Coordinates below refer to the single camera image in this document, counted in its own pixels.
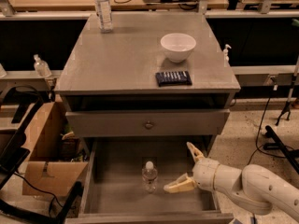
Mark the black stand leg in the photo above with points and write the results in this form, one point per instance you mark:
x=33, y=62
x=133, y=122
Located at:
x=291, y=155

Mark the grey wooden drawer cabinet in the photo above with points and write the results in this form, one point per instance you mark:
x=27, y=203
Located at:
x=116, y=71

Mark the open cardboard box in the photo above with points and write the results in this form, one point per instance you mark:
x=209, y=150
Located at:
x=49, y=165

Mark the closed grey top drawer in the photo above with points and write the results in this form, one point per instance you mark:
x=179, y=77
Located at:
x=147, y=123

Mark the open grey middle drawer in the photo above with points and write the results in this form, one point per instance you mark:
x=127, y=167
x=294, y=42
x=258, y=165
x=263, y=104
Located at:
x=114, y=191

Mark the small clear water bottle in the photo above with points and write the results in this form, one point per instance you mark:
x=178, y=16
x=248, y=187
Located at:
x=150, y=174

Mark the tall labelled water bottle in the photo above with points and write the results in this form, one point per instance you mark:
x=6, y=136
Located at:
x=103, y=11

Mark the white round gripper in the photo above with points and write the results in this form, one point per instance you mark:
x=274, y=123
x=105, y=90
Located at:
x=204, y=173

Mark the small white pump bottle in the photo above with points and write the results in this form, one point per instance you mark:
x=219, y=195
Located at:
x=227, y=47

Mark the dark blue snack packet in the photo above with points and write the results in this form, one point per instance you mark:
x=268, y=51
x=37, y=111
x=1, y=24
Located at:
x=173, y=78

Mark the white ceramic bowl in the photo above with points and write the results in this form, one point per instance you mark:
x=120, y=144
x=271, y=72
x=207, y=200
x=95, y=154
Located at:
x=177, y=47

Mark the clear sanitizer bottle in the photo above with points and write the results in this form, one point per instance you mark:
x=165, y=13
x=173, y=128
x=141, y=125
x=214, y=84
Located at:
x=41, y=67

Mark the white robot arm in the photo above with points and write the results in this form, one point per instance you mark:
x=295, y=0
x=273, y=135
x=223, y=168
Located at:
x=254, y=188

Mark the black tripod stand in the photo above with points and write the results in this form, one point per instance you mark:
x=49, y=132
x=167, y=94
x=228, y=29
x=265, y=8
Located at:
x=287, y=107

